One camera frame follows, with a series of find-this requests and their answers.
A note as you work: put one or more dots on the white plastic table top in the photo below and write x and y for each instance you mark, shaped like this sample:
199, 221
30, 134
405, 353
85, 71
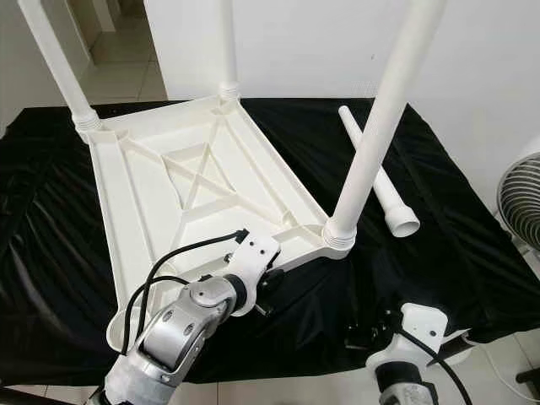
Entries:
135, 202

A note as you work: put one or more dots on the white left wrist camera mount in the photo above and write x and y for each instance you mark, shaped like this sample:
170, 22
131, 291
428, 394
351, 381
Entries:
253, 253

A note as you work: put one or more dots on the black metal table leg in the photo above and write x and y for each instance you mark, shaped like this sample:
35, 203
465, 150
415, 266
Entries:
21, 396

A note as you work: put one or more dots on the black table cloth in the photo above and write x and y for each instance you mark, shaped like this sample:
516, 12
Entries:
51, 253

